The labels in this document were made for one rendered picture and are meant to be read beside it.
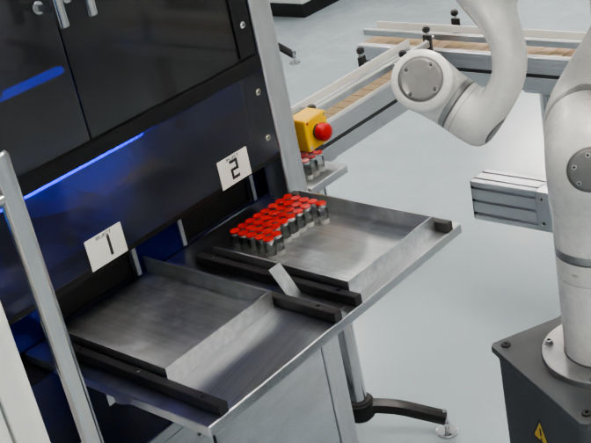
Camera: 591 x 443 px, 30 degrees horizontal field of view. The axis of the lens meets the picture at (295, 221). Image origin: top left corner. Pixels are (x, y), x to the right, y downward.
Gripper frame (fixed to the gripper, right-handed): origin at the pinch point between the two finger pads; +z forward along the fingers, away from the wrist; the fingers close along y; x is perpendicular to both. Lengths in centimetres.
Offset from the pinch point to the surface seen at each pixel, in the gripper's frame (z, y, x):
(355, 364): 101, -4, -70
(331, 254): 24.9, -9.5, -35.9
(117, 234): 5, -42, -50
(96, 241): 1, -43, -52
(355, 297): 7.1, 1.4, -37.1
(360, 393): 105, 0, -77
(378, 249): 25.7, -2.3, -30.5
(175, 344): -1, -20, -59
